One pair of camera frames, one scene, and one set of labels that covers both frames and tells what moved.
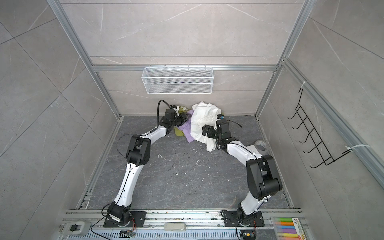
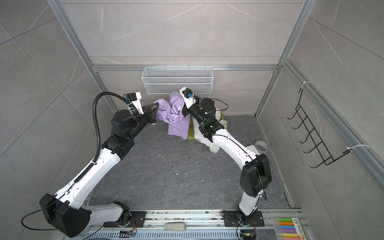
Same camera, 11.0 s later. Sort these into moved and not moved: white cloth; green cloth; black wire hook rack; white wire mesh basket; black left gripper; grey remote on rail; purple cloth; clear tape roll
Moved: green cloth; black left gripper; purple cloth
Not moved: black wire hook rack; white wire mesh basket; white cloth; clear tape roll; grey remote on rail
